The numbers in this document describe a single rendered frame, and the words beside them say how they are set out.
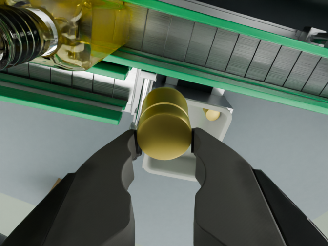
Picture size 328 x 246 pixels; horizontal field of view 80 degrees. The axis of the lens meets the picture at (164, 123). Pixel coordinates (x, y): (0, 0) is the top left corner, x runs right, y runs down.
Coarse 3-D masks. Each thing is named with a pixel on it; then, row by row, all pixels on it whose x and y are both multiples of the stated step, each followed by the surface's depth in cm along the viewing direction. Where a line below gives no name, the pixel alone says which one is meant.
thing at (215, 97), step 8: (168, 80) 49; (176, 80) 49; (176, 88) 48; (184, 88) 49; (216, 88) 50; (184, 96) 44; (192, 96) 45; (200, 96) 47; (208, 96) 48; (216, 96) 50; (216, 104) 44; (224, 104) 46
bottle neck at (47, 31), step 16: (0, 16) 9; (16, 16) 10; (32, 16) 11; (0, 32) 9; (16, 32) 9; (32, 32) 11; (48, 32) 12; (0, 48) 9; (16, 48) 10; (32, 48) 11; (48, 48) 13; (0, 64) 9; (16, 64) 11
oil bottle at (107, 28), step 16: (16, 0) 12; (32, 0) 12; (48, 0) 12; (64, 0) 13; (80, 0) 14; (96, 0) 16; (48, 16) 12; (64, 16) 13; (80, 16) 14; (96, 16) 16; (112, 16) 20; (128, 16) 29; (64, 32) 13; (80, 32) 14; (96, 32) 16; (112, 32) 22; (64, 48) 14; (80, 48) 15; (96, 48) 17; (112, 48) 23; (48, 64) 14; (64, 64) 15; (80, 64) 15
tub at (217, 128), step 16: (192, 112) 51; (224, 112) 44; (208, 128) 53; (224, 128) 46; (144, 160) 50; (160, 160) 55; (176, 160) 57; (192, 160) 59; (176, 176) 53; (192, 176) 53
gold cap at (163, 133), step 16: (160, 96) 13; (176, 96) 14; (144, 112) 12; (160, 112) 11; (176, 112) 11; (144, 128) 11; (160, 128) 11; (176, 128) 11; (144, 144) 12; (160, 144) 12; (176, 144) 12
